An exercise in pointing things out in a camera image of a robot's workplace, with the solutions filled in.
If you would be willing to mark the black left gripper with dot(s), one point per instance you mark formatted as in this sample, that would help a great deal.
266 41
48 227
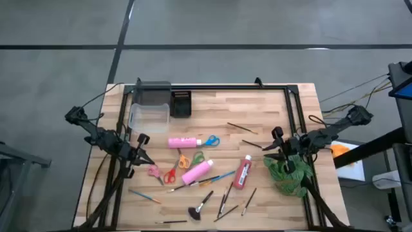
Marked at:
132 154

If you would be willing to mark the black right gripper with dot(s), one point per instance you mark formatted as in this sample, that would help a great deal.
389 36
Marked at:
289 146

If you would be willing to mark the pink paint bottle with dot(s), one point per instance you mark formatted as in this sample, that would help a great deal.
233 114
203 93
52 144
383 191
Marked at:
196 172
181 142

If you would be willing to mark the dark paintbrush silver ferrule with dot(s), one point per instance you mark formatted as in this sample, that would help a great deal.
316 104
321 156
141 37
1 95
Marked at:
227 196

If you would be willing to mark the dark thin paintbrush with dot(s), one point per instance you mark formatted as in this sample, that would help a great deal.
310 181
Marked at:
170 222
248 202
221 203

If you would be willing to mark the black fan brush silver ferrule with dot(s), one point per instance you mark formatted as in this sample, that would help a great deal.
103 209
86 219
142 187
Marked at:
194 213

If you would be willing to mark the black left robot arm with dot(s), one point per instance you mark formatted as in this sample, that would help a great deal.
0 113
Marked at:
106 141

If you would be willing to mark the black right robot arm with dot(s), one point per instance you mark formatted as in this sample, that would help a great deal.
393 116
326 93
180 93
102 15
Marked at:
318 138

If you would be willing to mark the green leafy plant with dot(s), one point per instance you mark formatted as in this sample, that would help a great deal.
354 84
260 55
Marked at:
289 183

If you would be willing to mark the clear plastic bin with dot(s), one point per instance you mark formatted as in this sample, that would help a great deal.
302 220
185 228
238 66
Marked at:
149 119

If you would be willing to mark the orange object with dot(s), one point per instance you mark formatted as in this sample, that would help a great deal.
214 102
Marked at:
339 150

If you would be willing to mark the black mesh basket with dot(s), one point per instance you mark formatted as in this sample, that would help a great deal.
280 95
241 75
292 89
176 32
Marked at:
181 104

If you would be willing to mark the smoky grey plastic bin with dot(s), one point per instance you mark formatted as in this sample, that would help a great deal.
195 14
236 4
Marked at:
154 93

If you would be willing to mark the white board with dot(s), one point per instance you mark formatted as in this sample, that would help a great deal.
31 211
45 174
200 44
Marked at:
352 170

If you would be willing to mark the black diagonal beam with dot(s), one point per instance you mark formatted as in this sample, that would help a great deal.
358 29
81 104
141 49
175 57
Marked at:
370 148

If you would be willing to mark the white power adapter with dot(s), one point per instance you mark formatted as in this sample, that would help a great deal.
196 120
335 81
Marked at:
386 180

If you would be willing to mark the grey metal stand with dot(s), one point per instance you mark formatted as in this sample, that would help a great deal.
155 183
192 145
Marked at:
19 154

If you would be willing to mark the black caster wheel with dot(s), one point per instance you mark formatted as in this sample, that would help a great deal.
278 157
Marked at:
391 222

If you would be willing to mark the blue screen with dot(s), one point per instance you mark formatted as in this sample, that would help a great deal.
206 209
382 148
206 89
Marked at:
404 92

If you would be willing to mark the black equipment cart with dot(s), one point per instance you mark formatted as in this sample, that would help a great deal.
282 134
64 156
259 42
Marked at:
402 77

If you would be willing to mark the black frame clamp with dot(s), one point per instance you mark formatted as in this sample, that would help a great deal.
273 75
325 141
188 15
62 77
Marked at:
138 81
258 82

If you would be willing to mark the grey metal post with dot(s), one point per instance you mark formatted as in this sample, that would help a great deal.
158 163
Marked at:
405 167

